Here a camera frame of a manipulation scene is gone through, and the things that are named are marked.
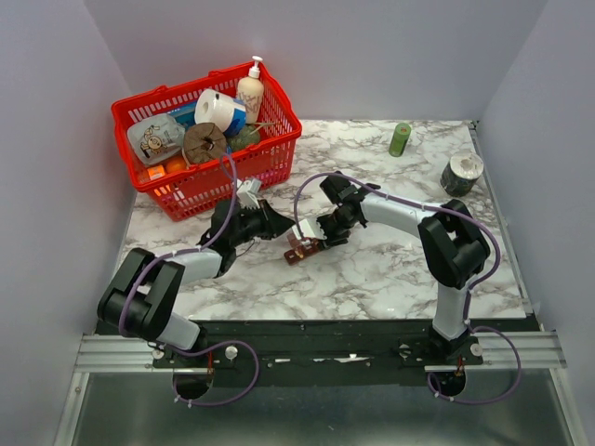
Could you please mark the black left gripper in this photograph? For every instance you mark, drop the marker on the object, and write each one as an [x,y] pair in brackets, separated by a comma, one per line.
[271,221]

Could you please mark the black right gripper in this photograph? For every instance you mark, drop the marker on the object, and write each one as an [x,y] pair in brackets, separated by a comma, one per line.
[332,241]

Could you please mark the red weekly pill organizer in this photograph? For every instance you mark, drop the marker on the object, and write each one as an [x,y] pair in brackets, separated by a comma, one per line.
[302,247]

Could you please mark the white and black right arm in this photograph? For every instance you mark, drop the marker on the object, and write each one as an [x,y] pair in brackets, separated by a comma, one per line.
[454,248]

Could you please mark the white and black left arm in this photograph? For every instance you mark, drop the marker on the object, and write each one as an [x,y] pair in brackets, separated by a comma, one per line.
[140,298]

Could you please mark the green leafy vegetable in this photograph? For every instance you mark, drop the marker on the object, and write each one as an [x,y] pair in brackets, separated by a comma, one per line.
[247,136]

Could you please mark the red plastic shopping basket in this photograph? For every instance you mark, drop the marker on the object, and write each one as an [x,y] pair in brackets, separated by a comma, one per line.
[197,189]

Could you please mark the green cylindrical bottle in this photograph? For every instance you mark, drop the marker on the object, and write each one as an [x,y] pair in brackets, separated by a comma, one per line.
[399,140]

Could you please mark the white toilet paper roll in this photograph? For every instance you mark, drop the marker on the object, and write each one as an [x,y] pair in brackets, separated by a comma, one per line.
[226,113]

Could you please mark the orange fruit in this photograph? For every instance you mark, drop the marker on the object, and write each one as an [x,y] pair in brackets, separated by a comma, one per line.
[175,164]

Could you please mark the small orange box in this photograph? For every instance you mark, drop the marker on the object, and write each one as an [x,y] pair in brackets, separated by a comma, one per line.
[155,172]

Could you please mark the camouflage tape roll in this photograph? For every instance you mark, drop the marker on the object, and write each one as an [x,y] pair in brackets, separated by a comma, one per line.
[461,173]

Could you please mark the white pump lotion bottle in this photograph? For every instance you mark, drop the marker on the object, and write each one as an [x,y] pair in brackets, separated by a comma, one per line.
[250,91]

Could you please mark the blue package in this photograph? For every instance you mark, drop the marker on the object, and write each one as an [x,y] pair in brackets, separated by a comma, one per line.
[184,115]

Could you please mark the white printed snack bag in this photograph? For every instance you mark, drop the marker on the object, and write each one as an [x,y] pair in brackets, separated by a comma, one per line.
[156,139]

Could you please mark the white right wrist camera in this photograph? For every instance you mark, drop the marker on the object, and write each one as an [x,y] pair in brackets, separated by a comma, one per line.
[307,230]

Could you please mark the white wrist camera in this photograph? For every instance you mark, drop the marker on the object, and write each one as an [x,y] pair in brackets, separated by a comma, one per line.
[247,192]
[307,230]

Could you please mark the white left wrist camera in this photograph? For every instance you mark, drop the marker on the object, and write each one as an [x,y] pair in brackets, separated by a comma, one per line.
[247,192]

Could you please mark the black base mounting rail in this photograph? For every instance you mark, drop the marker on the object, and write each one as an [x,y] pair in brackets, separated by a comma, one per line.
[325,353]

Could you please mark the left aluminium extrusion rail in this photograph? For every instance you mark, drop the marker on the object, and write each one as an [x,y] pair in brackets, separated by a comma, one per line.
[113,354]

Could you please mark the aluminium extrusion rail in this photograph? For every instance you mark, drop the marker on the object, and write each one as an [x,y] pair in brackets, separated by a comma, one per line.
[490,351]
[113,354]

